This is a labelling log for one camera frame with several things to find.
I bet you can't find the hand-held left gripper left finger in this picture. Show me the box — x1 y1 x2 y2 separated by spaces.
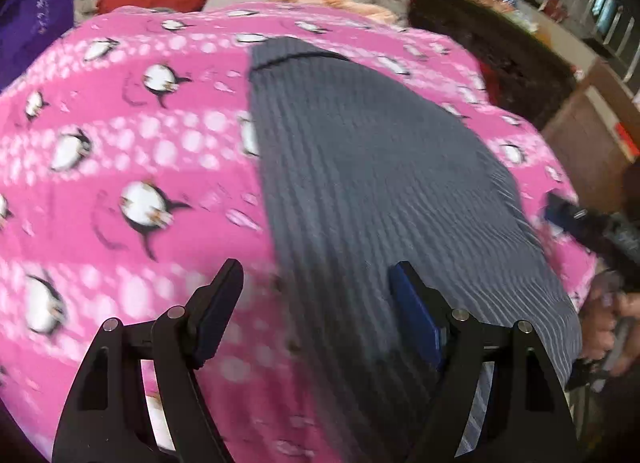
51 258 245 463

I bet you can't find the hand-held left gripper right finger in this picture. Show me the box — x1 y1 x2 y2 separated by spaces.
389 260 577 463

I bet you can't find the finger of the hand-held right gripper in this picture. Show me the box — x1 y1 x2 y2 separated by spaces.
542 190 601 250

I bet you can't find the grey ribbed garment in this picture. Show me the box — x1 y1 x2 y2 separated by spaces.
247 37 583 463

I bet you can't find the person's right hand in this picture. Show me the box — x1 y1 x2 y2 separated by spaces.
581 270 640 379

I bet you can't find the brown wooden cabinet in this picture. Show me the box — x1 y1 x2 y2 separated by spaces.
542 58 640 216

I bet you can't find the dark wooden furniture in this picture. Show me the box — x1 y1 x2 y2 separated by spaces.
406 0 578 129

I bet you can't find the pink penguin print blanket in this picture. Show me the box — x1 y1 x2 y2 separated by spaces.
0 0 601 463

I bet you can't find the metal rack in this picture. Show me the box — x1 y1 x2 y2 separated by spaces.
535 0 640 79

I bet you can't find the purple bag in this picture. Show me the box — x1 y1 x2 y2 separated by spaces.
0 0 83 91

